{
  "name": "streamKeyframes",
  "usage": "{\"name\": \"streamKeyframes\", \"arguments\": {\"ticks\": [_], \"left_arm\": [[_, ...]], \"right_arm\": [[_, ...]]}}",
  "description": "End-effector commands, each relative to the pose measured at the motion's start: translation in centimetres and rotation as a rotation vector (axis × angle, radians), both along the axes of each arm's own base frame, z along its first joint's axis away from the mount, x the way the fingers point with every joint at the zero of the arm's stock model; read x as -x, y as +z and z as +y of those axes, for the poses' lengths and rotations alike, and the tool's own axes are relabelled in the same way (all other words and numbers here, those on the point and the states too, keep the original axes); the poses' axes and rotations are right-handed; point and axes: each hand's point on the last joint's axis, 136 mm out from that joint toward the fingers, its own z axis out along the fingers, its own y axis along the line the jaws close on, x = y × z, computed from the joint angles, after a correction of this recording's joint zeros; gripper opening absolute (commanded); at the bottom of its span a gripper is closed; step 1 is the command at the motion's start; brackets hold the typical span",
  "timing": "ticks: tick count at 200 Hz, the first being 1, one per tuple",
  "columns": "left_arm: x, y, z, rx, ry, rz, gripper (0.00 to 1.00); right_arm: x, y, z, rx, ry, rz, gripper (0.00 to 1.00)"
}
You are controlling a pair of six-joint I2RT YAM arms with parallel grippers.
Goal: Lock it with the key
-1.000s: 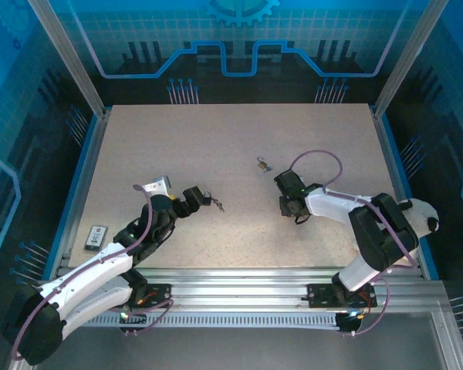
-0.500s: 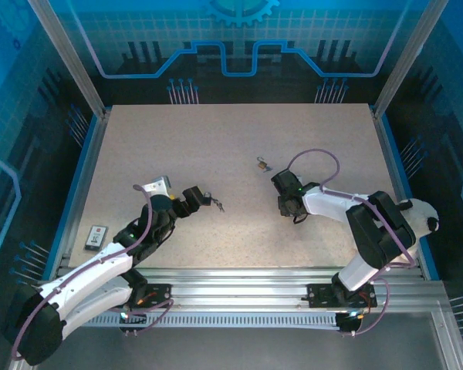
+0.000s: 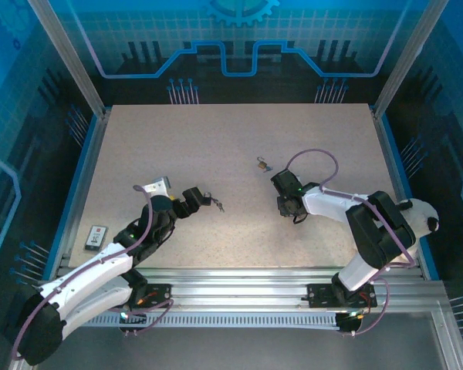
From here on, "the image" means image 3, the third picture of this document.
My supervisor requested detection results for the blue table edge strip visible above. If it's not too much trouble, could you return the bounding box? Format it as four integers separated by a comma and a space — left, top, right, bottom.
42, 115, 101, 281
380, 115, 439, 281

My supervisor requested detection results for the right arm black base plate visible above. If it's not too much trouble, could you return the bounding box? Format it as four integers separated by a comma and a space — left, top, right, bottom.
306, 283, 378, 309

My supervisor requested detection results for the slotted grey cable duct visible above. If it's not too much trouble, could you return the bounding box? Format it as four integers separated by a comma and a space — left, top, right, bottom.
45, 312, 343, 329

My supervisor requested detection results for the aluminium table side rail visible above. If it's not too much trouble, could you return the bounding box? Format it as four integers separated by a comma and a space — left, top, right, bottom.
372, 109, 425, 278
53, 109, 111, 278

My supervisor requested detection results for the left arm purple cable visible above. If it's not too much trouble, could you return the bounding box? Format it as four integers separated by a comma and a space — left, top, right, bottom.
11, 183, 175, 362

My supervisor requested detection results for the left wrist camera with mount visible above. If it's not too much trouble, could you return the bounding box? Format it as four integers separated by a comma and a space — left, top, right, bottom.
144, 176, 171, 196

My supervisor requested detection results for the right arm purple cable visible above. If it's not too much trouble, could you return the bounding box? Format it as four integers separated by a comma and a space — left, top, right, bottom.
285, 148, 416, 338

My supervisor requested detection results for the aluminium frame post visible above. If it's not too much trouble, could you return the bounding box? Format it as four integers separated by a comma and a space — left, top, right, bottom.
373, 0, 451, 119
25, 0, 111, 119

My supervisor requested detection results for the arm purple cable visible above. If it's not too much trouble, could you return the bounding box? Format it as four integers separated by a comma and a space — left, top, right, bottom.
285, 148, 416, 338
11, 183, 175, 362

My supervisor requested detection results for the black controller box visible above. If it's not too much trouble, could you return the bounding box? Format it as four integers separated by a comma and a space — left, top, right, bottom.
117, 304, 147, 337
336, 311, 363, 337

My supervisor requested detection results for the grey metal panel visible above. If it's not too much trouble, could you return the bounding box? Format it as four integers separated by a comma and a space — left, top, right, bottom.
32, 327, 448, 370

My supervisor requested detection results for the aluminium mounting rail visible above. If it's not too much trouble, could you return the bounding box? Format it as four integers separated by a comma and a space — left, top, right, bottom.
32, 266, 451, 314

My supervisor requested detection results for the white plush dog toy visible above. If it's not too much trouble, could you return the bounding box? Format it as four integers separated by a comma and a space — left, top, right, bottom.
395, 198, 441, 234

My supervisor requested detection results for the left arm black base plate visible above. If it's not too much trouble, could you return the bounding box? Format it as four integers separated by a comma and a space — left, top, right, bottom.
102, 283, 174, 309

